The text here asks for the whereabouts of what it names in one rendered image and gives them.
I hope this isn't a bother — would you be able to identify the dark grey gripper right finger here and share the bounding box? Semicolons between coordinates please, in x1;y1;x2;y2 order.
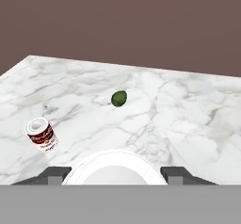
159;166;218;186

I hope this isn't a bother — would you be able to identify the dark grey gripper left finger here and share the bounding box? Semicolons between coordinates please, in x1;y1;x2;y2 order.
11;166;73;186

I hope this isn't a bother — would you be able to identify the red and white can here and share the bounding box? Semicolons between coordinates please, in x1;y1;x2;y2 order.
25;117;59;153

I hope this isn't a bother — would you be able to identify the white round plate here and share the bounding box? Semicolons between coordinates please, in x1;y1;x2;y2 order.
61;149;169;186

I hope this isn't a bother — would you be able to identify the green avocado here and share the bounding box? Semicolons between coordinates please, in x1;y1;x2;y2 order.
110;89;128;108

